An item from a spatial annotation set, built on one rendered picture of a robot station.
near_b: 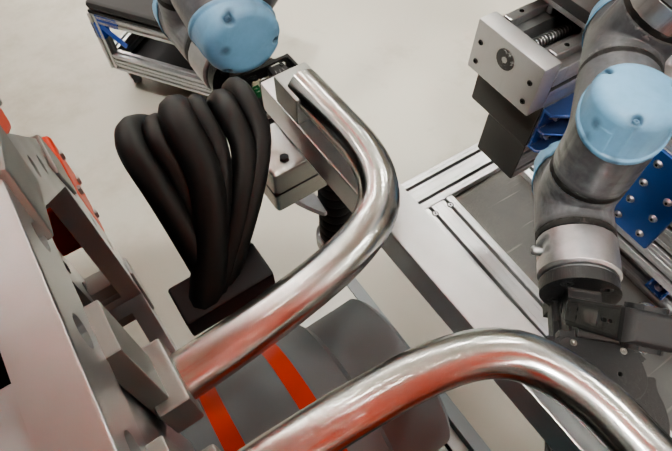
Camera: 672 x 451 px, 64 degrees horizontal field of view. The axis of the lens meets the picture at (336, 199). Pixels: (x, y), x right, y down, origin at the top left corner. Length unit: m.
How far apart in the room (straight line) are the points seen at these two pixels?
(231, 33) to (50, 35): 1.82
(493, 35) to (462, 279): 0.56
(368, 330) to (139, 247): 1.21
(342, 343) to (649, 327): 0.21
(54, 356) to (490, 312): 0.23
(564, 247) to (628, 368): 0.11
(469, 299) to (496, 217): 0.99
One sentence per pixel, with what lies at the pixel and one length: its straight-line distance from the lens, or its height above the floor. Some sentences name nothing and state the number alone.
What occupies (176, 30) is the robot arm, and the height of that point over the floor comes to 0.87.
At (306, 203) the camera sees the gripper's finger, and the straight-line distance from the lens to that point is 0.52.
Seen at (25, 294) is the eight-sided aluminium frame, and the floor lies 1.12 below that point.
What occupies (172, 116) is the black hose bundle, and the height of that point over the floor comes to 1.05.
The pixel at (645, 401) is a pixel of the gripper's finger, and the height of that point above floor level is 0.83.
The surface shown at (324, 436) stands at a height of 1.01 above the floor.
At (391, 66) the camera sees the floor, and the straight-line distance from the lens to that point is 1.92.
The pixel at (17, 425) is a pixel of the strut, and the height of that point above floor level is 1.09.
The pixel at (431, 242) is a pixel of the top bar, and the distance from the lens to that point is 0.34.
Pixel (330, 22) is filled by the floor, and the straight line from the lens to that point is 2.10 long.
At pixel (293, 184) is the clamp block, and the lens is 0.43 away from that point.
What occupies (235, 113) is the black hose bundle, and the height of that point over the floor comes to 1.04.
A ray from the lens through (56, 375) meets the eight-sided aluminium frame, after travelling 0.18.
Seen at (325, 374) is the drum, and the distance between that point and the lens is 0.37.
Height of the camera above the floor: 1.27
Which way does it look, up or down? 56 degrees down
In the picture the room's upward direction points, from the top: straight up
